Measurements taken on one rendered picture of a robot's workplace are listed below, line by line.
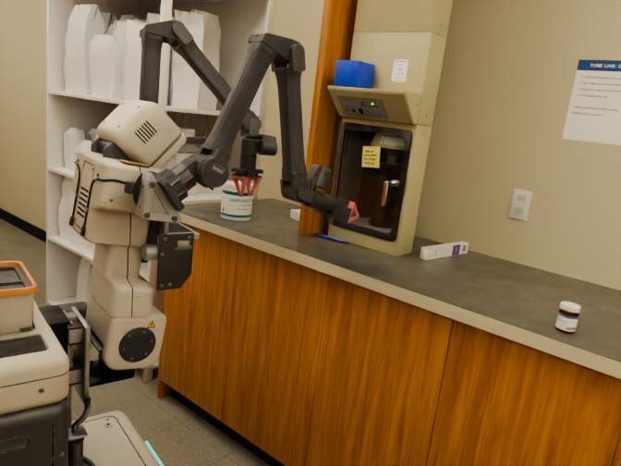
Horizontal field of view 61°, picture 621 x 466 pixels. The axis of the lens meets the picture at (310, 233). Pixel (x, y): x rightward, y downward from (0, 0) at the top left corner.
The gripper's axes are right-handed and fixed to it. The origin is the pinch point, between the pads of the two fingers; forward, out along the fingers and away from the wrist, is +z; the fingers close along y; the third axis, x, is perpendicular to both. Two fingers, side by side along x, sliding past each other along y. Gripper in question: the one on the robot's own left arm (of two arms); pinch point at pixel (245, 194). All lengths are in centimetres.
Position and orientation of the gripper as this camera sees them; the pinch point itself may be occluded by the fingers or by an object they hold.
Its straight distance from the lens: 190.2
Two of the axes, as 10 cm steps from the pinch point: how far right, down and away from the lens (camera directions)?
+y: 6.4, -1.0, 7.6
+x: -7.6, -2.3, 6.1
